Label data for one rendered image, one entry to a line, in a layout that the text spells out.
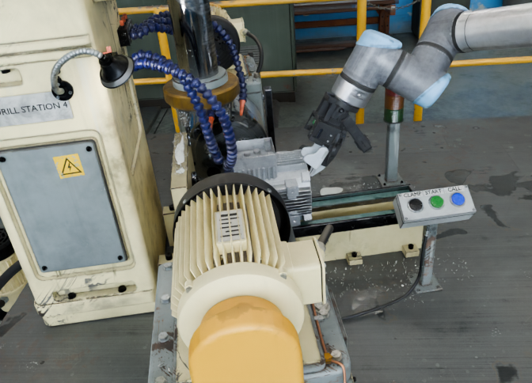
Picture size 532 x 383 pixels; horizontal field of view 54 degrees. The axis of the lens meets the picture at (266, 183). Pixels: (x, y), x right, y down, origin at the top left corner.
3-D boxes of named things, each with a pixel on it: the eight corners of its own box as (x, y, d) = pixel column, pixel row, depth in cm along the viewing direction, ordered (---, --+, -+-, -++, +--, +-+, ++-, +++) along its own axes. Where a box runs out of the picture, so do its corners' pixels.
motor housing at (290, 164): (238, 243, 137) (230, 181, 127) (234, 204, 153) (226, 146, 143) (313, 233, 138) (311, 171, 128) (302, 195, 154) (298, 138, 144)
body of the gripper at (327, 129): (302, 129, 130) (324, 86, 125) (332, 141, 133) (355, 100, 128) (307, 142, 124) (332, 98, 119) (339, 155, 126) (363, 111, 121)
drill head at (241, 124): (191, 206, 155) (177, 129, 142) (192, 144, 190) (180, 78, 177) (275, 195, 157) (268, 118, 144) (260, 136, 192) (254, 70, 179)
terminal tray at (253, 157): (231, 185, 133) (228, 161, 129) (229, 165, 142) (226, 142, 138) (278, 180, 133) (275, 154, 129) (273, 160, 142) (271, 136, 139)
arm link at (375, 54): (405, 47, 112) (364, 24, 112) (375, 98, 117) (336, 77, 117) (405, 43, 120) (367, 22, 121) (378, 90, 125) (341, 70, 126)
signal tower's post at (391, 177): (382, 187, 176) (387, 68, 155) (375, 176, 183) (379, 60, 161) (405, 185, 177) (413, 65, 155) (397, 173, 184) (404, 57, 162)
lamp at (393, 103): (387, 111, 163) (388, 97, 161) (381, 104, 168) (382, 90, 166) (406, 108, 163) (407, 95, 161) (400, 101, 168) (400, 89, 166)
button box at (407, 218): (399, 229, 123) (404, 221, 118) (391, 202, 126) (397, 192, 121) (469, 219, 124) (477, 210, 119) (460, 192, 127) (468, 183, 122)
